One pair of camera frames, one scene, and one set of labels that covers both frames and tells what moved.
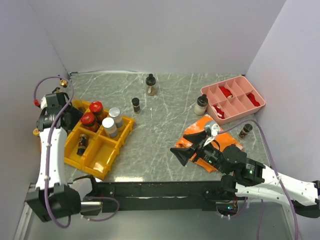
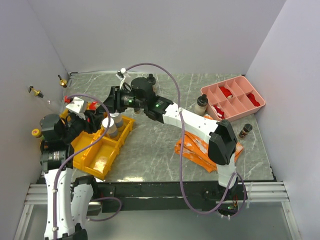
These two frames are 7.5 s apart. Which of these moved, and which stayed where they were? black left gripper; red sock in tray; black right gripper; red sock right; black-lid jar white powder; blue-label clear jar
Moved: black left gripper; black right gripper
Stayed: blue-label clear jar; black-lid jar white powder; red sock in tray; red sock right
